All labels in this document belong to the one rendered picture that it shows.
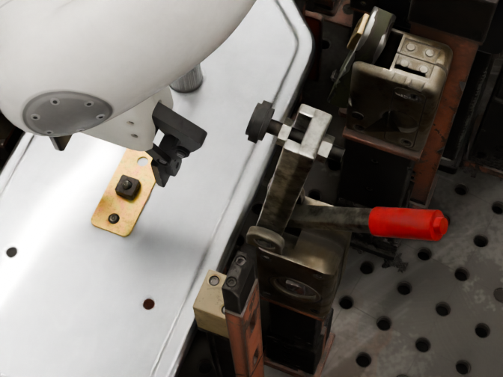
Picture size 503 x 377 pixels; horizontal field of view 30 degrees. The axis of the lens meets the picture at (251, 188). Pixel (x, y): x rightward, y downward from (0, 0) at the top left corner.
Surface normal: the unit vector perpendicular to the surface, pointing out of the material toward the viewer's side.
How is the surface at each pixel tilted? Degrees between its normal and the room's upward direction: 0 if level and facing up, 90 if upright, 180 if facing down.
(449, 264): 0
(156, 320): 0
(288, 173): 90
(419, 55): 0
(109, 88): 87
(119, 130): 93
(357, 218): 33
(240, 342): 90
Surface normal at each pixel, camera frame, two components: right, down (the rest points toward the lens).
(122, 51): 0.15, 0.73
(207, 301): -0.03, -0.43
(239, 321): -0.37, 0.84
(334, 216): -0.53, -0.54
